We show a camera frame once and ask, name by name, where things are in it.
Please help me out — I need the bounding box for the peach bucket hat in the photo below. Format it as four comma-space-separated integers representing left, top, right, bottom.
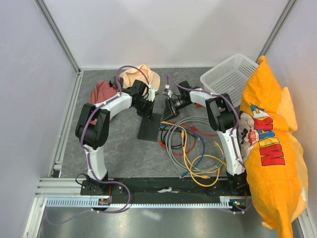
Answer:
120, 64, 160, 89

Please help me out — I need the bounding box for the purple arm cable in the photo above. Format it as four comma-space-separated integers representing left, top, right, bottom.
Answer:
46, 65, 152, 225
165, 74, 248, 215

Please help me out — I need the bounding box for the black power cable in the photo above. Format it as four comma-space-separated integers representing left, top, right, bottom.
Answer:
158, 126, 186, 150

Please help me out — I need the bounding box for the orange cartoon pillow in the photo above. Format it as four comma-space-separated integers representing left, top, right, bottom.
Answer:
238, 56, 308, 238

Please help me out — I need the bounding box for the grey slotted cable duct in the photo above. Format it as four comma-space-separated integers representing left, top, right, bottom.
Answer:
46, 196, 246, 209

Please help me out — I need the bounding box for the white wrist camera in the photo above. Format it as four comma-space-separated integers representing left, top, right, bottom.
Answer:
163, 84, 173, 98
147, 88, 159, 102

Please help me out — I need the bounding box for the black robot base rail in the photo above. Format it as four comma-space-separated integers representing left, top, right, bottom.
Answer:
75, 177, 251, 204

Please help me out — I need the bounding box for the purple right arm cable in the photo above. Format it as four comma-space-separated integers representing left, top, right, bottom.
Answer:
165, 74, 248, 215

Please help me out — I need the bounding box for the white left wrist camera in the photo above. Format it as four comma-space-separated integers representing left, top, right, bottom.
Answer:
147, 88, 159, 102

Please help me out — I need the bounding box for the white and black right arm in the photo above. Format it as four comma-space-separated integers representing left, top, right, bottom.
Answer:
161, 81, 246, 195

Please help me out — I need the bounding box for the yellow ethernet cable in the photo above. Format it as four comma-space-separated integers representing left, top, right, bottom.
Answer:
160, 120, 227, 172
189, 155, 221, 188
214, 141, 225, 156

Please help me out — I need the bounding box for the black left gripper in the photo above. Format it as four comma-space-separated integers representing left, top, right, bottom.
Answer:
133, 98, 155, 122

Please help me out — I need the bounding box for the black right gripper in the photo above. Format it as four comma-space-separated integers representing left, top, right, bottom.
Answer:
161, 97, 191, 122

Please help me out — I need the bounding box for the black network switch box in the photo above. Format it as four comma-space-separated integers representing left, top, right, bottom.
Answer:
137, 113, 162, 142

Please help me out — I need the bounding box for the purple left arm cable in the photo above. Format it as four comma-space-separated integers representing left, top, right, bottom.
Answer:
46, 65, 152, 225

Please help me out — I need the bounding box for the long red ethernet cable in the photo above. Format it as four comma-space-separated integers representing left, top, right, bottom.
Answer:
188, 103, 218, 136

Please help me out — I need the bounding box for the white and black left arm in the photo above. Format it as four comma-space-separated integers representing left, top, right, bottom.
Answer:
75, 80, 161, 195

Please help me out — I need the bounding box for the white plastic basket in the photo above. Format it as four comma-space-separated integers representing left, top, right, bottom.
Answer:
200, 54, 259, 107

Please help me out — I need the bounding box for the blue ethernet cable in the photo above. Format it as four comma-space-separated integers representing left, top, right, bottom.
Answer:
159, 121, 225, 178

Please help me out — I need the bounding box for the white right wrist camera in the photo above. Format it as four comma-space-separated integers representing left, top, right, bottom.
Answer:
163, 84, 173, 98

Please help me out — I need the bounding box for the red crumpled shirt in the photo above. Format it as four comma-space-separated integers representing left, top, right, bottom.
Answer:
89, 76, 119, 104

